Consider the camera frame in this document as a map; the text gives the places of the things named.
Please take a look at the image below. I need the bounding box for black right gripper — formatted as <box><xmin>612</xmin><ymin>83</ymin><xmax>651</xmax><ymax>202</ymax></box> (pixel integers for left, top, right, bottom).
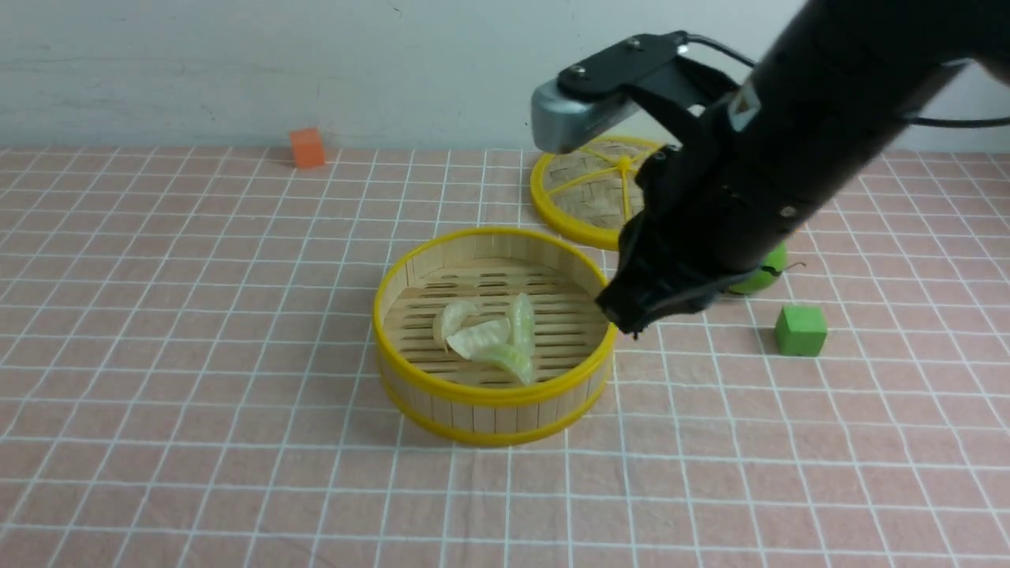
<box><xmin>595</xmin><ymin>55</ymin><xmax>813</xmax><ymax>338</ymax></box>

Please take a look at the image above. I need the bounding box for pale green dumpling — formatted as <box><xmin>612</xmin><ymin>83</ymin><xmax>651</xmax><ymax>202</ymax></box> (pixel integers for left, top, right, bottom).
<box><xmin>470</xmin><ymin>344</ymin><xmax>535</xmax><ymax>385</ymax></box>

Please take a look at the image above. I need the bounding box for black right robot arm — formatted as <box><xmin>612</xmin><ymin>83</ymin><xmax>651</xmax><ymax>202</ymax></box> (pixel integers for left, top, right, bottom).
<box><xmin>558</xmin><ymin>1</ymin><xmax>1008</xmax><ymax>334</ymax></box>

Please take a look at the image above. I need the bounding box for woven steamer lid yellow rim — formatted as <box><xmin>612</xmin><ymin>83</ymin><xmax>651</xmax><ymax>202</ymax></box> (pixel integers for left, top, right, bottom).
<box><xmin>528</xmin><ymin>136</ymin><xmax>663</xmax><ymax>251</ymax></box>

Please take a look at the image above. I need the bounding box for bamboo steamer tray yellow rim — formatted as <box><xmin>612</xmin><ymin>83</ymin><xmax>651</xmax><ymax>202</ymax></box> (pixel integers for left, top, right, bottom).
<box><xmin>372</xmin><ymin>226</ymin><xmax>618</xmax><ymax>446</ymax></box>

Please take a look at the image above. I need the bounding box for green toy apple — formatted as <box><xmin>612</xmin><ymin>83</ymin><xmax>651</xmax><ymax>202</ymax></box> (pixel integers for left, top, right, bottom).
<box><xmin>722</xmin><ymin>242</ymin><xmax>806</xmax><ymax>296</ymax></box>

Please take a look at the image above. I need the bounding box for green foam cube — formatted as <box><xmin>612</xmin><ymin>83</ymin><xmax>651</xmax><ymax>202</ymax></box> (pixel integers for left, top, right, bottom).
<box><xmin>773</xmin><ymin>305</ymin><xmax>829</xmax><ymax>358</ymax></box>

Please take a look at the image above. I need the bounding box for orange foam cube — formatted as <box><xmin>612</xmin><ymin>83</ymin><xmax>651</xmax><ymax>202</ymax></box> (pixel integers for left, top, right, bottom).
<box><xmin>289</xmin><ymin>127</ymin><xmax>326</xmax><ymax>169</ymax></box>

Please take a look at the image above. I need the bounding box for pink checked tablecloth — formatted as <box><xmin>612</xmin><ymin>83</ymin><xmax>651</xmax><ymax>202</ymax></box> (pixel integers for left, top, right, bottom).
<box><xmin>1</xmin><ymin>148</ymin><xmax>1009</xmax><ymax>567</ymax></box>

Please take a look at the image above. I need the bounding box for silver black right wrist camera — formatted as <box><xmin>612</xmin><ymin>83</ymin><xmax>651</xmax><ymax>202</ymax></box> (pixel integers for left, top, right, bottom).
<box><xmin>529</xmin><ymin>32</ymin><xmax>699</xmax><ymax>154</ymax></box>

